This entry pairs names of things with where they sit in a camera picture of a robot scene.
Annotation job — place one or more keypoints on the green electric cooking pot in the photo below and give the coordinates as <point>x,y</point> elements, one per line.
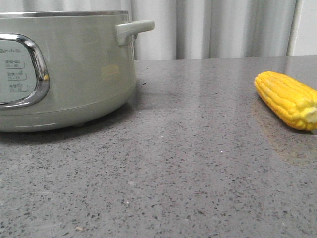
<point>61,69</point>

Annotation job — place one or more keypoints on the yellow corn cob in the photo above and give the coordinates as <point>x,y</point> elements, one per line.
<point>293,102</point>

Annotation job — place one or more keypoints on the white curtain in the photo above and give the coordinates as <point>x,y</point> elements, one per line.
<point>197,29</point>

